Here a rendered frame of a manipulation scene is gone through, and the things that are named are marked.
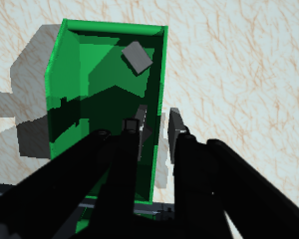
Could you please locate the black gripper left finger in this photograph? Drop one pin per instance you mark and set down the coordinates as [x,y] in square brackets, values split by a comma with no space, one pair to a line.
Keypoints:
[38,206]

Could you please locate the grey metal shelf rack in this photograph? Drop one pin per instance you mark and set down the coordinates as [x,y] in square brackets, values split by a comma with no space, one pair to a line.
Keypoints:
[162,211]

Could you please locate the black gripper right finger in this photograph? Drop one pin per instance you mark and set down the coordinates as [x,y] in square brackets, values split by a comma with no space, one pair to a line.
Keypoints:
[257,209]

